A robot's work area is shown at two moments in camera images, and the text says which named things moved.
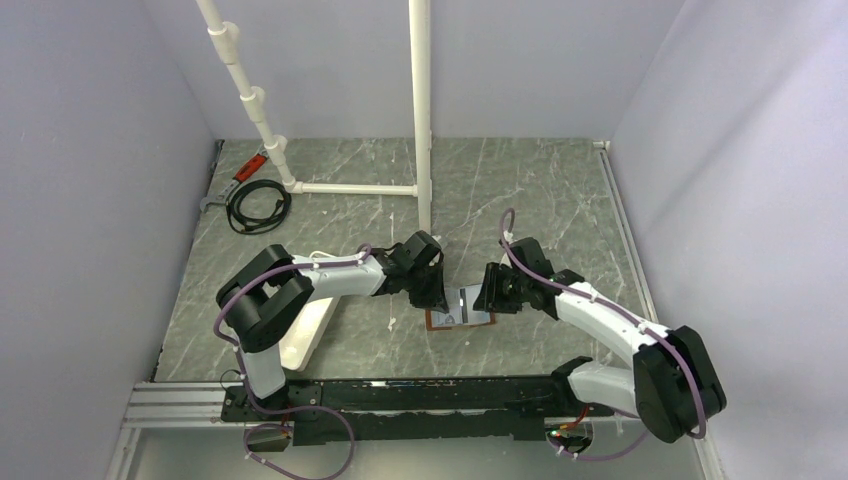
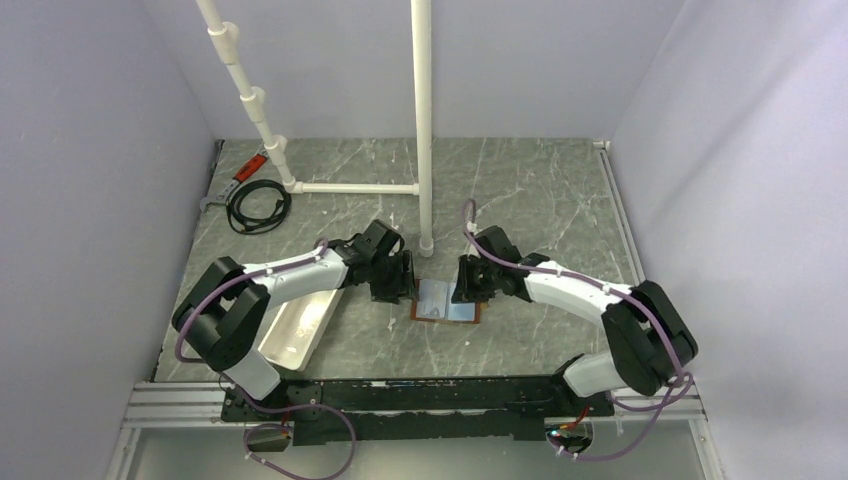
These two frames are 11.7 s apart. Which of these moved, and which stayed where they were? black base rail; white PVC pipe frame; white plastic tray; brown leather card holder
Moved: brown leather card holder
Stayed: white plastic tray; white PVC pipe frame; black base rail
